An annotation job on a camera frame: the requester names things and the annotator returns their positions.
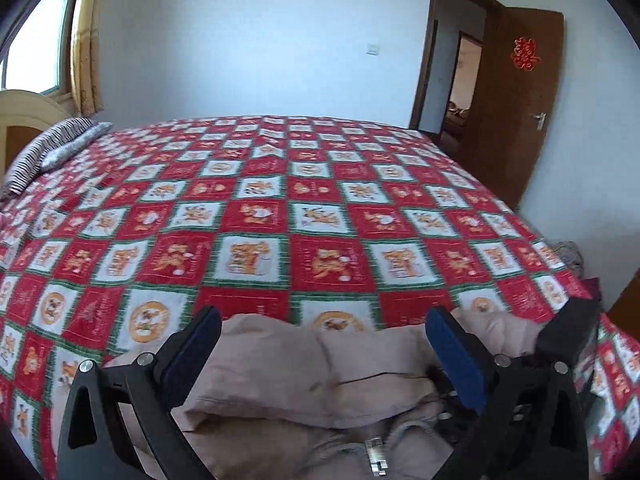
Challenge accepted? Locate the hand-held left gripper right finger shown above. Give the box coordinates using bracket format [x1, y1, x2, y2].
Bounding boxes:
[425, 306, 591, 480]

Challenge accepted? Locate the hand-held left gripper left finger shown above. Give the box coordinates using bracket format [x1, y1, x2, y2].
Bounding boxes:
[57, 305, 223, 480]

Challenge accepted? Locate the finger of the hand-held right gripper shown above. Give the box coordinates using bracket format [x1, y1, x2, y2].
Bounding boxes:
[537, 297, 603, 368]
[432, 367, 477, 450]

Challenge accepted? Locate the light grey quilted jacket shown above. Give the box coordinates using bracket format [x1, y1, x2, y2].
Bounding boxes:
[102, 307, 546, 480]

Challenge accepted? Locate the wooden cabinet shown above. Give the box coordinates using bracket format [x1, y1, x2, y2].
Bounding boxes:
[605, 267, 640, 328]

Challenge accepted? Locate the grey cloth pile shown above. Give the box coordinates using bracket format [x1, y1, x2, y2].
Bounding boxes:
[549, 241, 586, 278]

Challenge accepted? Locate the red printed bedspread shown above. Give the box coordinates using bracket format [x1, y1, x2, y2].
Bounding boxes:
[0, 115, 640, 480]

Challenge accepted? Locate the brown wooden door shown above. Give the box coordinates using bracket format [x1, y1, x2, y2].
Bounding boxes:
[467, 7, 565, 211]

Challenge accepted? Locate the brown sofa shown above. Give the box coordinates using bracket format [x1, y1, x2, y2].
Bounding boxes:
[445, 101, 471, 133]

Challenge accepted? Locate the grey patterned pillow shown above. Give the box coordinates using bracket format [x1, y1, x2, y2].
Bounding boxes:
[40, 121, 112, 171]

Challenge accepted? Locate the striped pillow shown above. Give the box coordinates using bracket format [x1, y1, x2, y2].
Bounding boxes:
[0, 117, 98, 198]

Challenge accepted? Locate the red paper door decoration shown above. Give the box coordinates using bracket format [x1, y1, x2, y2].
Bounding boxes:
[510, 36, 542, 71]

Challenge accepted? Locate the wooden bed headboard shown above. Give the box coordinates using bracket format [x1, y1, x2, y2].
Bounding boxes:
[0, 89, 68, 176]

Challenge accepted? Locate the narrow yellow curtain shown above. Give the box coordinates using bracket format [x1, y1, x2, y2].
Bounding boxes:
[70, 0, 113, 117]

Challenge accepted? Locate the window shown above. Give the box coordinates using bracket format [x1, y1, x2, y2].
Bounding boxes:
[0, 0, 83, 96]

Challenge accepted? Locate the brown door frame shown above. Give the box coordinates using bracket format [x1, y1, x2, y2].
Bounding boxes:
[408, 0, 503, 158]

